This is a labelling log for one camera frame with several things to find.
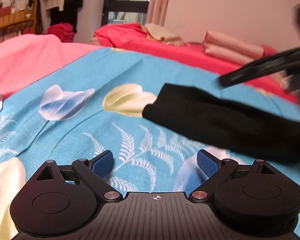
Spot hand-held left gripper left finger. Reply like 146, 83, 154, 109
27, 150, 123, 202

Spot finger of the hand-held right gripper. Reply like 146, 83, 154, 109
219, 45, 294, 88

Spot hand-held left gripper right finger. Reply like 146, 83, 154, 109
188, 149, 278, 202

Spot black pants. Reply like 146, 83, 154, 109
142, 83, 300, 166

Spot red folded clothes pile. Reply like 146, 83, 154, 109
47, 22, 74, 43
262, 44, 278, 57

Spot pink folded quilt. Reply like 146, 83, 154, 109
202, 41, 256, 63
206, 30, 264, 56

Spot blue floral bedsheet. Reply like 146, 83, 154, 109
0, 46, 300, 240

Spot beige towel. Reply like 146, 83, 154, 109
140, 23, 188, 47

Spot pink curtain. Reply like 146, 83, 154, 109
146, 0, 174, 28

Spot pink blanket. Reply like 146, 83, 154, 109
0, 33, 108, 101

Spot red bedsheet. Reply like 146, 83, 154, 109
93, 23, 300, 105

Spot dark framed window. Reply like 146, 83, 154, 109
102, 0, 156, 27

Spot black hanging garment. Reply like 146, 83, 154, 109
50, 0, 83, 33

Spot dark patterned hanging garment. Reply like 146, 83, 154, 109
27, 0, 44, 34

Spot wooden shelf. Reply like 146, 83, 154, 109
0, 0, 39, 43

